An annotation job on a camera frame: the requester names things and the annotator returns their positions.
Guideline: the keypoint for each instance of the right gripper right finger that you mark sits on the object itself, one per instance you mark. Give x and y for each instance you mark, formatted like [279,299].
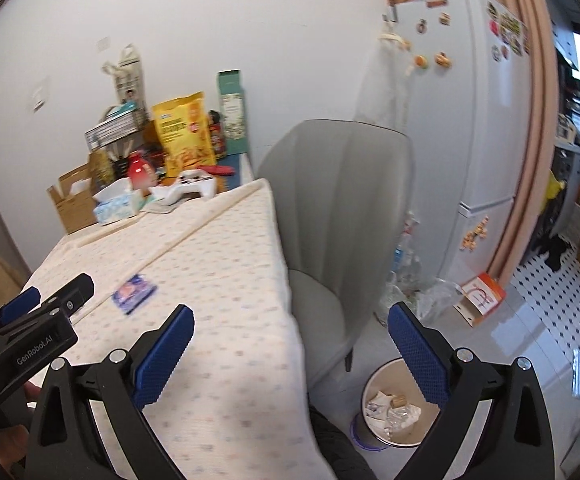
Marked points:
[516,440]

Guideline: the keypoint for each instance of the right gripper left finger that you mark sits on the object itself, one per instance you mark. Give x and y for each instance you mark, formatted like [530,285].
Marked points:
[64,441]

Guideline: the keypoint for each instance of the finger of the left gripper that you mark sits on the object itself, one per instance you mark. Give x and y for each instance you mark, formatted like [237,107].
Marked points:
[72,296]
[19,306]

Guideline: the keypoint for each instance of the blue purple tissue pack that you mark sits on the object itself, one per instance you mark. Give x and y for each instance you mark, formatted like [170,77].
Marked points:
[132,293]

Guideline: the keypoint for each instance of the open brown cardboard box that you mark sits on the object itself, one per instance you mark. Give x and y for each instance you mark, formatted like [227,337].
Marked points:
[73,199]

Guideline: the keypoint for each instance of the blue white tissue box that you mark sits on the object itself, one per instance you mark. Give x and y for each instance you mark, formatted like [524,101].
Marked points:
[117,201]

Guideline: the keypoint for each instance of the round waste bin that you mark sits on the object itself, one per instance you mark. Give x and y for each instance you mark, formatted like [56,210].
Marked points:
[393,412]

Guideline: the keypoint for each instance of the red white vase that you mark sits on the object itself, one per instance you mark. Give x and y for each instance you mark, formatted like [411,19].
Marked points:
[140,172]

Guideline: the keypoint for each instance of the orange white box on floor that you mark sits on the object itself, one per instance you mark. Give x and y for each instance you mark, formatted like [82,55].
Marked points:
[480,296]

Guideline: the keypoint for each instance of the white game controller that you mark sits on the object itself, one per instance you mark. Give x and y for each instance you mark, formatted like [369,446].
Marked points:
[188,182]

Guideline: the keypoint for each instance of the red pen tool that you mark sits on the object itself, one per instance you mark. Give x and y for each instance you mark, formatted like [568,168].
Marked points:
[219,170]

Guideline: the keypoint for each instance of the yellow snack bag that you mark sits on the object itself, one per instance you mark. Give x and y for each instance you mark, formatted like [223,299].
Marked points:
[182,128]

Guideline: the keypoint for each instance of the white paper carton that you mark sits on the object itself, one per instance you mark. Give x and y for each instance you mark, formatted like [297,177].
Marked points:
[128,77]

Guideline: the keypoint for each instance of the green tall box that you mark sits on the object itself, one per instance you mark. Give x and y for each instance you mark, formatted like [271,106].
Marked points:
[232,111]

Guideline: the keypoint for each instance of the grey upholstered chair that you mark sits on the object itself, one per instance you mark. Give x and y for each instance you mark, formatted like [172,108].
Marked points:
[341,192]

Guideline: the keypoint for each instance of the white refrigerator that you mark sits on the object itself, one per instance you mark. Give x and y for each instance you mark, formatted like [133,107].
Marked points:
[468,124]

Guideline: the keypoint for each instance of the white hanging bag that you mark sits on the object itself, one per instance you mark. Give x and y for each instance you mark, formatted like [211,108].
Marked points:
[384,94]

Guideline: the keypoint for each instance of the black wire basket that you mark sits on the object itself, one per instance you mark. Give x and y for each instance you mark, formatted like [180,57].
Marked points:
[121,123]

